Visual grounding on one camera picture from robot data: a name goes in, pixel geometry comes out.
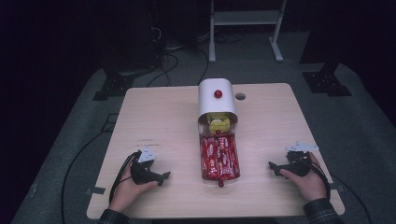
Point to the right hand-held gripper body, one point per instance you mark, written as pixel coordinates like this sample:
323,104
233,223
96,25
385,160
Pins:
299,166

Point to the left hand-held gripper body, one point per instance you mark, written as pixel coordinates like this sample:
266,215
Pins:
141,174

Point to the person's left hand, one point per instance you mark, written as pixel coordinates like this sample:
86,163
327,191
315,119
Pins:
127,189

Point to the person's right hand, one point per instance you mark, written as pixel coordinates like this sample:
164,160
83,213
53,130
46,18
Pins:
311,186

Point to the grey tape strip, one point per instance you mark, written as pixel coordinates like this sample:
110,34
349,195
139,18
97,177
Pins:
95,190
337,187

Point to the pile of red snack packets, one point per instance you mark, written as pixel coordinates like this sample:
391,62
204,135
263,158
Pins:
219,157

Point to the clear drawer red knob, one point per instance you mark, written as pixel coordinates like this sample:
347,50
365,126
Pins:
202,127

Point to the yellow round jelly cup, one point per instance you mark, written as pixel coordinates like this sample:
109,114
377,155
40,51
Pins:
219,125
215,116

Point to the black stand base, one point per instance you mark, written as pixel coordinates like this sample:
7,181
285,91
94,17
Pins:
113,87
327,82

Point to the white metal stand frame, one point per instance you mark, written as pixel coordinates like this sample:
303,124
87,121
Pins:
244,18

